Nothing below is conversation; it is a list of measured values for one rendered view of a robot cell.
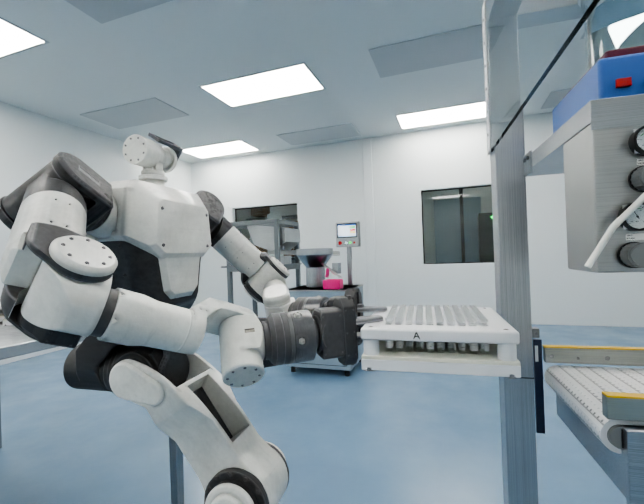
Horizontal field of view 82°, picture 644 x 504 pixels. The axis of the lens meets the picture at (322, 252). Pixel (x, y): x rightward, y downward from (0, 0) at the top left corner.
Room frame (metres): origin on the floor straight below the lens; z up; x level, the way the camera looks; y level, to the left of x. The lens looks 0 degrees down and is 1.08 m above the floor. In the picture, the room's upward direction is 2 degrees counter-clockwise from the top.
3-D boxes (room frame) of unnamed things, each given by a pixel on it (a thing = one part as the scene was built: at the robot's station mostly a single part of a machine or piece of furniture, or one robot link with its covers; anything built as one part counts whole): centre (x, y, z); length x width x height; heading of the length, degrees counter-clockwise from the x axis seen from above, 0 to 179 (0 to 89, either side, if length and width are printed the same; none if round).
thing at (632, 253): (0.47, -0.40, 1.07); 0.03 x 0.03 x 0.05; 75
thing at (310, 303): (0.84, -0.02, 0.94); 0.12 x 0.10 x 0.13; 67
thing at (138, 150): (0.87, 0.40, 1.32); 0.10 x 0.07 x 0.09; 165
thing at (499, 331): (0.71, -0.21, 0.94); 0.25 x 0.24 x 0.02; 165
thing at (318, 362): (3.56, -0.01, 0.38); 0.63 x 0.57 x 0.76; 70
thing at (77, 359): (0.90, 0.48, 0.85); 0.28 x 0.13 x 0.18; 75
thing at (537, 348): (0.79, -0.45, 0.78); 0.02 x 0.01 x 0.20; 75
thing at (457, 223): (5.49, -2.20, 1.43); 1.38 x 0.01 x 1.16; 70
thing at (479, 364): (0.71, -0.21, 0.89); 0.24 x 0.24 x 0.02; 75
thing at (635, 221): (0.47, -0.40, 1.11); 0.04 x 0.01 x 0.04; 75
